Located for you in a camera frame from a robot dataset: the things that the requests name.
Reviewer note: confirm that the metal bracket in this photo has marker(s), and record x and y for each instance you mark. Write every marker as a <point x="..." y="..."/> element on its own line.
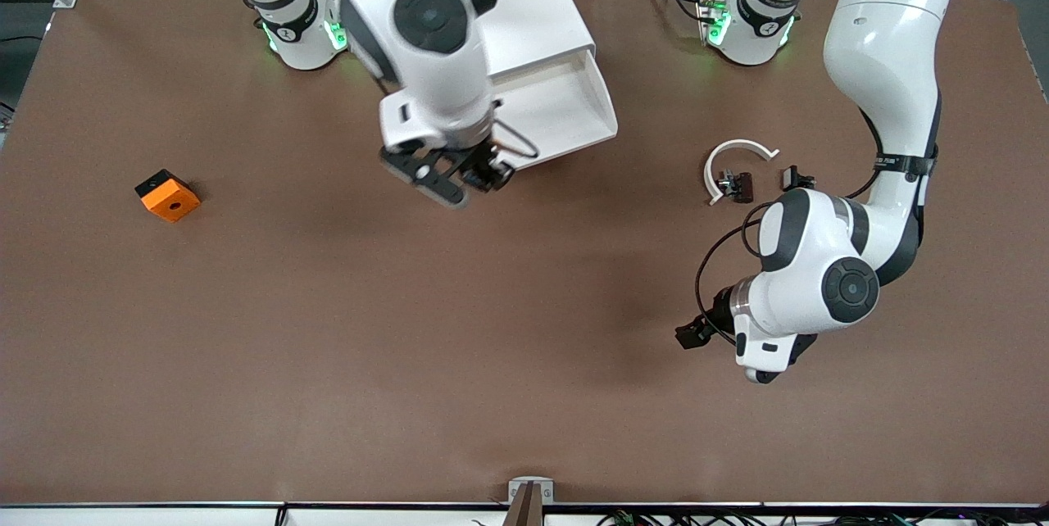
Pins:
<point x="541" y="489"/>

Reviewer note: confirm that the white drawer cabinet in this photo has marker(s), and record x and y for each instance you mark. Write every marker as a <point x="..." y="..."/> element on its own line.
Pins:
<point x="541" y="2"/>

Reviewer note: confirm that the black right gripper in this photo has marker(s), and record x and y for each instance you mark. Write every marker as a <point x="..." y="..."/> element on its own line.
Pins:
<point x="480" y="165"/>

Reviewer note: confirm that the small black connector part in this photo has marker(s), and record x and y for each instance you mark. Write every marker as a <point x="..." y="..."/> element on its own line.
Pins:
<point x="793" y="179"/>

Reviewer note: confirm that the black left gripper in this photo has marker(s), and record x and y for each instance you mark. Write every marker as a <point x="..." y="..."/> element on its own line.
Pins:
<point x="718" y="308"/>

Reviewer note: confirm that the white plastic drawer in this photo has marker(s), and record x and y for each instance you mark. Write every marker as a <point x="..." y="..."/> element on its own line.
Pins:
<point x="565" y="108"/>

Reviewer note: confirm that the brown table mat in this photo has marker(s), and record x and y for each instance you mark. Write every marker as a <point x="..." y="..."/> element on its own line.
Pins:
<point x="410" y="329"/>

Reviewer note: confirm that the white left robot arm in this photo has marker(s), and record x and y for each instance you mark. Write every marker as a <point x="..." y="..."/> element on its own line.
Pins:
<point x="885" y="59"/>

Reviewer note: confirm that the white table edge rail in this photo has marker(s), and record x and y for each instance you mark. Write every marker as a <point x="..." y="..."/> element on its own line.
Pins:
<point x="164" y="517"/>

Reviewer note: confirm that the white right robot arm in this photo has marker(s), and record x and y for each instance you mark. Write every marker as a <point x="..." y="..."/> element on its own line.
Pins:
<point x="426" y="59"/>

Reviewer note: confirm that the orange and black cube box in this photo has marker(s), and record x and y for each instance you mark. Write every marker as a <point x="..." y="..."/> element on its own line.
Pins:
<point x="170" y="200"/>

